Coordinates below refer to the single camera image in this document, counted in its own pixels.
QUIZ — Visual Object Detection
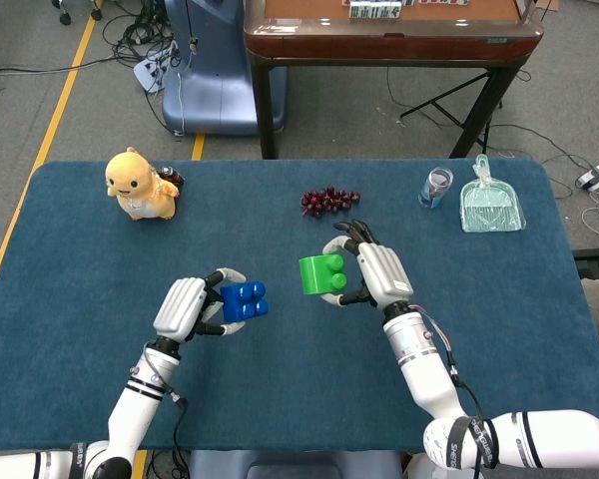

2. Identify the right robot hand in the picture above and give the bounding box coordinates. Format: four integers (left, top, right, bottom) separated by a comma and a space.
321, 219, 414, 308

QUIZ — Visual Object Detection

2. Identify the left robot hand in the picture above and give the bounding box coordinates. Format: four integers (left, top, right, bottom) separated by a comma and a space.
153, 267, 248, 345

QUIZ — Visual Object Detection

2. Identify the blue toy block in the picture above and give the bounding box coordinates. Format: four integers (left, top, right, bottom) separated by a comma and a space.
220, 280, 271, 323

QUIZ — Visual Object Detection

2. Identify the green toy block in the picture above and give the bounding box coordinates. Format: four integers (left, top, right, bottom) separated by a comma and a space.
299, 253, 349, 296

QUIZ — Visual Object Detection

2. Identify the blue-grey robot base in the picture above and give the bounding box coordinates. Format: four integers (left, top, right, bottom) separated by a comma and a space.
187, 450, 405, 479

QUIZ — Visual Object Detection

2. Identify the red grape bunch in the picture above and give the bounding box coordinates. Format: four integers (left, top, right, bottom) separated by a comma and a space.
299, 186, 362, 219

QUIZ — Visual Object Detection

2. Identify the clear glass jar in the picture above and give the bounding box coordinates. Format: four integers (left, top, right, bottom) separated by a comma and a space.
417, 166, 455, 211

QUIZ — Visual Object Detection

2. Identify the blue table cloth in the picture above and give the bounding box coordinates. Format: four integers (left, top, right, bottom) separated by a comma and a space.
0, 159, 599, 453

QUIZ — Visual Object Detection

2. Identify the translucent green dustpan with brush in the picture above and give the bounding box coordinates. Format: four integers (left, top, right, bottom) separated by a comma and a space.
459, 154, 527, 234

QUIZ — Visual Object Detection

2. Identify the yellow plush toy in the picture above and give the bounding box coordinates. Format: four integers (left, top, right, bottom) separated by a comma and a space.
104, 146, 181, 223

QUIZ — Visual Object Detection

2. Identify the small dark red toy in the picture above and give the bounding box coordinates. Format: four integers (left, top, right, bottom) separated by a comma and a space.
157, 166, 186, 189

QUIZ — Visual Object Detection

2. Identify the blue-grey machine body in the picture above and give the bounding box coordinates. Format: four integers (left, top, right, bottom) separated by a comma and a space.
161, 0, 289, 136

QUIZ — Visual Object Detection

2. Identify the brown mahjong table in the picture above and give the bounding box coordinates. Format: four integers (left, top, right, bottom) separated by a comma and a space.
243, 0, 545, 160

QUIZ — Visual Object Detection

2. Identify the row of mahjong tiles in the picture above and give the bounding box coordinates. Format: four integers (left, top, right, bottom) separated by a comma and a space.
348, 1, 403, 21

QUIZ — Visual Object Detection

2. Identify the office chair with castors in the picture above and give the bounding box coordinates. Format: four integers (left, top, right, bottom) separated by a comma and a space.
52, 0, 104, 26

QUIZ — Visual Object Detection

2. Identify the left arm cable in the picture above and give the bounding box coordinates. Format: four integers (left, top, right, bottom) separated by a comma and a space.
147, 356, 191, 455

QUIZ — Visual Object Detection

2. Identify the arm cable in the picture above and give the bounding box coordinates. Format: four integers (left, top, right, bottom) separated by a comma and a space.
147, 356, 191, 455
411, 303, 500, 470

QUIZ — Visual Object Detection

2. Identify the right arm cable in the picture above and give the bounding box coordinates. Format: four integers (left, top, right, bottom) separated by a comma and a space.
411, 303, 500, 470

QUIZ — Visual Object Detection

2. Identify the hanging pendant cord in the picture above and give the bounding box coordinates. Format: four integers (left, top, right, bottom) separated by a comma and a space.
185, 0, 200, 56

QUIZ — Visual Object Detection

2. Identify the tangle of black floor cables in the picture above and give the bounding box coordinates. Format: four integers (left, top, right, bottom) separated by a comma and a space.
102, 0, 181, 66

